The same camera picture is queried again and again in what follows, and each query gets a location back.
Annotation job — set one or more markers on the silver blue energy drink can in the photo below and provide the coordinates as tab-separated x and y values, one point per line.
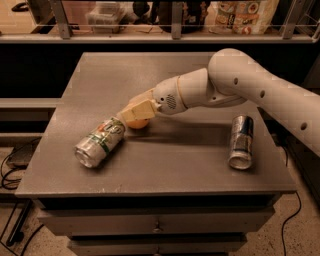
240	154

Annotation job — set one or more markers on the grey drawer cabinet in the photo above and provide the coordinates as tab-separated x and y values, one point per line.
166	190

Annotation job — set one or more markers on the orange fruit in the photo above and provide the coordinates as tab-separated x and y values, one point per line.
138	124

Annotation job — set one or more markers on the printed snack bag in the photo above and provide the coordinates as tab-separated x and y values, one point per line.
246	17

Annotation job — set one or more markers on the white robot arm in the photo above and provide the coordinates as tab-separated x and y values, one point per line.
231	78

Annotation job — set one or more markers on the clear plastic container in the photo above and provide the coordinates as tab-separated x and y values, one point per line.
106	17

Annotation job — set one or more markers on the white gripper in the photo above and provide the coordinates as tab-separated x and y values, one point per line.
166	94

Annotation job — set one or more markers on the grey metal shelf rail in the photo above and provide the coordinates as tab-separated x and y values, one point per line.
64	21

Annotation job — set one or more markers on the dark bag on shelf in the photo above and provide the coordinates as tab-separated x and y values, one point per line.
193	15

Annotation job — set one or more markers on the silver green 7up can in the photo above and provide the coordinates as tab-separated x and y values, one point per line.
98	144

